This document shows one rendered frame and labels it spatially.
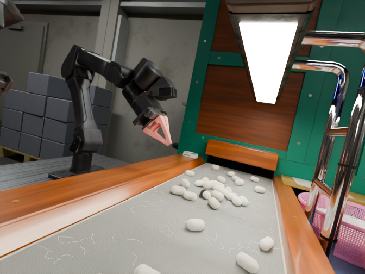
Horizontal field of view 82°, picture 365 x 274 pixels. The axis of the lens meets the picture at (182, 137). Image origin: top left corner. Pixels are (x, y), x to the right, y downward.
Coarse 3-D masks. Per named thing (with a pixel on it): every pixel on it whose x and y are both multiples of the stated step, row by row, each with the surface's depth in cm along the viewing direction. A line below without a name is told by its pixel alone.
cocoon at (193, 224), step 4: (188, 220) 36; (192, 220) 36; (196, 220) 36; (200, 220) 36; (188, 224) 36; (192, 224) 35; (196, 224) 36; (200, 224) 36; (204, 224) 36; (188, 228) 36; (192, 228) 35; (196, 228) 36; (200, 228) 36
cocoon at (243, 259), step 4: (240, 252) 30; (236, 256) 29; (240, 256) 29; (244, 256) 29; (248, 256) 29; (236, 260) 29; (240, 260) 29; (244, 260) 28; (248, 260) 28; (252, 260) 28; (240, 264) 29; (244, 264) 28; (248, 264) 28; (252, 264) 28; (256, 264) 28; (244, 268) 28; (248, 268) 28; (252, 268) 27; (256, 268) 28; (252, 272) 28
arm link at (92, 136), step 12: (84, 72) 76; (72, 84) 73; (84, 84) 74; (72, 96) 74; (84, 96) 73; (84, 108) 72; (84, 120) 70; (84, 132) 68; (96, 132) 72; (84, 144) 68; (96, 144) 71
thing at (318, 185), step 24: (360, 48) 35; (336, 72) 48; (336, 96) 48; (360, 96) 34; (336, 120) 48; (360, 120) 34; (360, 144) 34; (312, 192) 50; (336, 192) 36; (312, 216) 50; (336, 216) 35; (336, 240) 36
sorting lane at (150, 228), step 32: (160, 192) 51; (256, 192) 67; (96, 224) 33; (128, 224) 34; (160, 224) 36; (224, 224) 41; (256, 224) 44; (32, 256) 24; (64, 256) 25; (96, 256) 26; (128, 256) 27; (160, 256) 28; (192, 256) 29; (224, 256) 31; (256, 256) 32
